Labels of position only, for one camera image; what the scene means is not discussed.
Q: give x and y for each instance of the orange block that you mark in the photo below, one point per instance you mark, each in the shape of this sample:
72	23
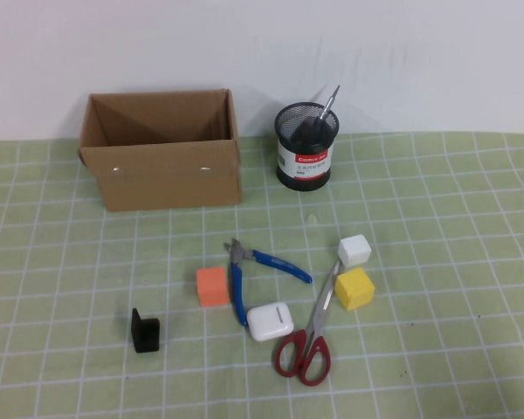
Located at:
211	288

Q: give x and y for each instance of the black mesh pen holder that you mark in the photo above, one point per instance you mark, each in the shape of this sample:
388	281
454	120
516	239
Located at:
305	166

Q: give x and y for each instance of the brown cardboard box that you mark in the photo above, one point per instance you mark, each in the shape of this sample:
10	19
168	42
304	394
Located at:
166	183

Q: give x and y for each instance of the white block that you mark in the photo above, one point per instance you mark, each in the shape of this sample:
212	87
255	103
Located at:
353	251

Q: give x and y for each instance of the white earbuds case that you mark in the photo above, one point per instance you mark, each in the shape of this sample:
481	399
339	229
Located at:
268	323

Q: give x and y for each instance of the yellow block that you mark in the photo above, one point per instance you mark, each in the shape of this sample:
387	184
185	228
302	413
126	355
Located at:
353	290

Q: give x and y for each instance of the green checked tablecloth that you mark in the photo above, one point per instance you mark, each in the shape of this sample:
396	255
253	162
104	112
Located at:
441	262

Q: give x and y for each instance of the black L-shaped bracket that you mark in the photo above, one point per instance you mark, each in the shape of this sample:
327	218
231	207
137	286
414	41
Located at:
146	336

